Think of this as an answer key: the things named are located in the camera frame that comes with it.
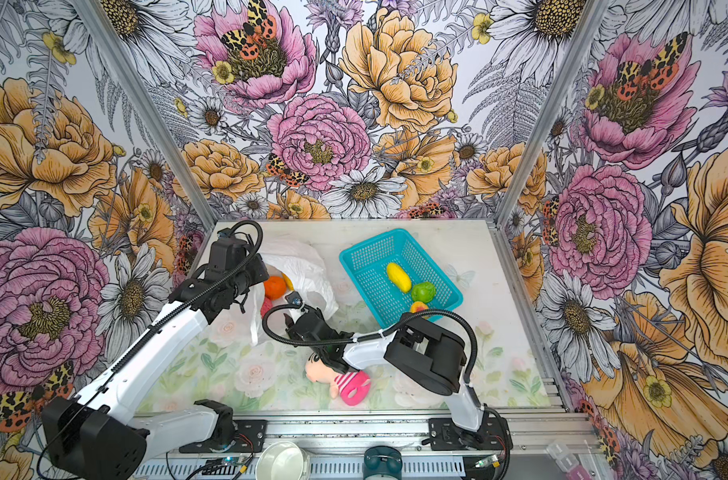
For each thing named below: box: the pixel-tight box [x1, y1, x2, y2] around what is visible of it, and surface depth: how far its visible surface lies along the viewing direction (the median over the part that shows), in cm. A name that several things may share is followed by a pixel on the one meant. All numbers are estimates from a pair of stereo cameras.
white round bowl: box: [255, 441, 312, 480], surface depth 71 cm
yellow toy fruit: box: [386, 262, 412, 293], surface depth 102 cm
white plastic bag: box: [251, 239, 339, 345], surface depth 85 cm
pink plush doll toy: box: [305, 353, 371, 406], surface depth 79 cm
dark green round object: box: [363, 446, 403, 480], surface depth 65 cm
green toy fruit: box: [412, 281, 436, 303], surface depth 97 cm
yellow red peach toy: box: [410, 301, 429, 314], surface depth 93 cm
